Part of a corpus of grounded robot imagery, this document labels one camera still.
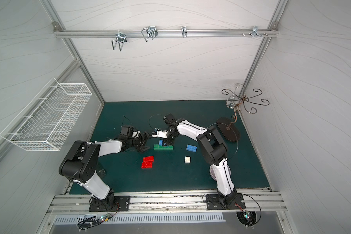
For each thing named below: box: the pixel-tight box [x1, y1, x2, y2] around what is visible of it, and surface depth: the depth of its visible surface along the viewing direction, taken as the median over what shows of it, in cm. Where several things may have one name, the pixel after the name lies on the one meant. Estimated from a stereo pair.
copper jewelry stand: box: [216, 83, 270, 142], surface depth 81 cm
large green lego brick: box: [153, 144, 174, 151], surface depth 95 cm
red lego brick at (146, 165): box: [141, 161, 153, 170], surface depth 88 cm
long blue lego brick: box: [186, 144, 198, 153], surface depth 95 cm
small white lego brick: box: [184, 156, 191, 164], surface depth 90 cm
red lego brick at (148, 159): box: [142, 155, 155, 163], surface depth 90 cm
